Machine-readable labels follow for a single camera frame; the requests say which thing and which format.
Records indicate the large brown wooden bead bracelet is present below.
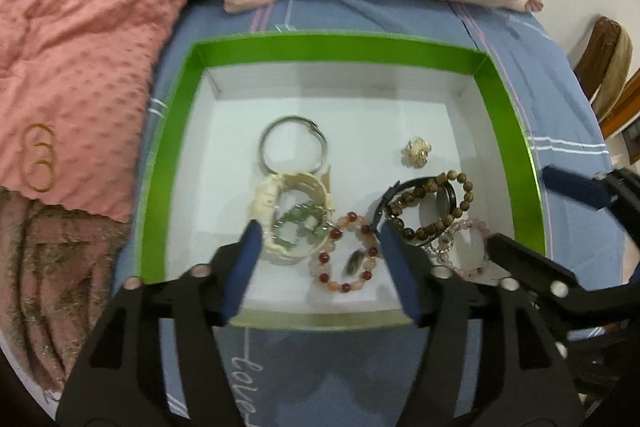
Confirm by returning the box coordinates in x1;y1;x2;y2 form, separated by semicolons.
388;170;474;243

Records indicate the silver bangle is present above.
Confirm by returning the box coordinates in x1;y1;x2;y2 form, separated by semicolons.
257;115;329;174

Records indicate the cream white wristwatch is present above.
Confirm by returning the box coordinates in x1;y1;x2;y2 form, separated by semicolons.
248;170;335;265

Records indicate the black wristwatch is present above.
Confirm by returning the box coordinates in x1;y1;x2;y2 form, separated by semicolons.
371;173;458;243

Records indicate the pink bead bracelet gold charm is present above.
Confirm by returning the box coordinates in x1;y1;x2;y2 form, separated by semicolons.
425;218;490;280

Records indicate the wooden chair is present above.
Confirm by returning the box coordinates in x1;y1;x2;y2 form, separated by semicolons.
574;16;639;139

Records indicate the blue striped bed blanket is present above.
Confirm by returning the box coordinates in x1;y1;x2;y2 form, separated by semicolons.
142;0;612;426

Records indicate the pink dotted fleece blanket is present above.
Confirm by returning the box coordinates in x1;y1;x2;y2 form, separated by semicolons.
1;0;188;222

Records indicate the gold flower brooch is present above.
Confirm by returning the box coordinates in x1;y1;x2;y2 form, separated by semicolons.
402;138;432;169

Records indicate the red and peach bead bracelet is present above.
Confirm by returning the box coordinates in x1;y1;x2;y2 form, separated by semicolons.
309;210;382;294

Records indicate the silver sparkly jewelry piece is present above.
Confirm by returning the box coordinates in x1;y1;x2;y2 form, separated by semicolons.
272;202;330;257

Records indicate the brown fringed scarf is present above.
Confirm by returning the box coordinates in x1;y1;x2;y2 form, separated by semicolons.
1;188;129;392

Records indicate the small black ring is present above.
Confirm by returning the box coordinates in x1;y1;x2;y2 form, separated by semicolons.
344;249;364;278

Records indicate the green cardboard box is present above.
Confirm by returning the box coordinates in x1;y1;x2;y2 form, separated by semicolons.
133;30;548;332

